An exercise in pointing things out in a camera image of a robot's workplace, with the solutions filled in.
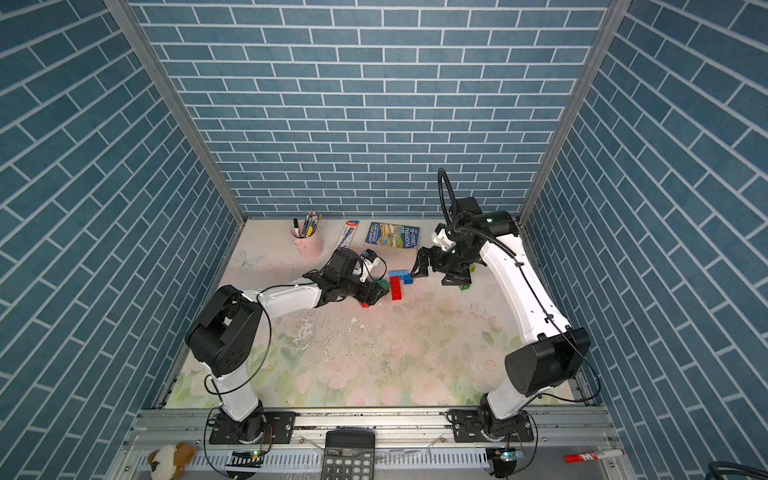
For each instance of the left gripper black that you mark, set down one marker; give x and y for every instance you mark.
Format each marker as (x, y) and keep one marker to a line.
(372, 299)

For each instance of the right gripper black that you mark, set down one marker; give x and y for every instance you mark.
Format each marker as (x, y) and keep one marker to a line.
(437, 254)

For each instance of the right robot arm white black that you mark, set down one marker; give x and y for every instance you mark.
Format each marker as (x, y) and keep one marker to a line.
(551, 352)

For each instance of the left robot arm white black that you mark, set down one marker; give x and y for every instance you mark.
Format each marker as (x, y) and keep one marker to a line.
(223, 335)

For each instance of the pink pen holder cup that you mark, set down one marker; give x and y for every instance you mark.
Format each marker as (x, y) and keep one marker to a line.
(307, 247)

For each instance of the white red pen box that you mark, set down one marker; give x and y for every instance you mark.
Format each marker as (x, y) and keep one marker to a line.
(347, 234)

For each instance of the pens in cup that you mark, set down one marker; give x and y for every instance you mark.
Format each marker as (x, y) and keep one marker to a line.
(302, 229)

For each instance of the black calculator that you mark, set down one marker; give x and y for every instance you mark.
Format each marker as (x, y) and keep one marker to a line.
(349, 454)

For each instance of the brown white plush toy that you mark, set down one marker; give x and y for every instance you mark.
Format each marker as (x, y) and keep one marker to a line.
(170, 461)

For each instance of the red white marker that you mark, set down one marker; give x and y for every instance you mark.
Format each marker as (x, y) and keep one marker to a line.
(594, 456)

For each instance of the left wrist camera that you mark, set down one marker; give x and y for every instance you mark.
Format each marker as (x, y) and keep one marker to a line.
(369, 260)

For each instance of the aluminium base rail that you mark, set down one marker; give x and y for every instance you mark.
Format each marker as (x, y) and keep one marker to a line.
(411, 443)

